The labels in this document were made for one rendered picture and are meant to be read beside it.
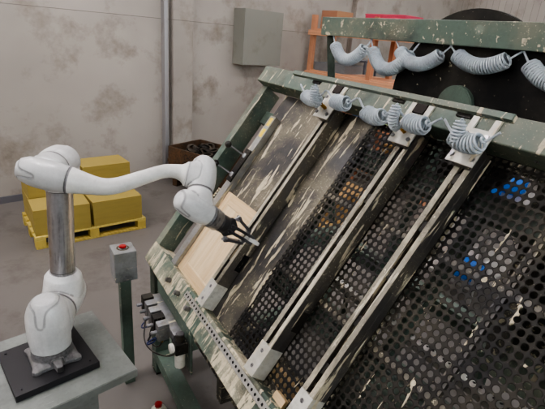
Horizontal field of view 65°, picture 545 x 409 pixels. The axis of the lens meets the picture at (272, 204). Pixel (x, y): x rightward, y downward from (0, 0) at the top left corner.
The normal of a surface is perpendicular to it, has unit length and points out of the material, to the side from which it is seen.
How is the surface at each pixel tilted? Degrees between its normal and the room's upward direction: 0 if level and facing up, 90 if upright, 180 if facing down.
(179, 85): 90
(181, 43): 90
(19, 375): 2
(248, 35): 90
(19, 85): 90
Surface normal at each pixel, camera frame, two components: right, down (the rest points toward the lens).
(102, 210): 0.61, 0.34
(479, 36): -0.85, 0.12
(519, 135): -0.65, -0.44
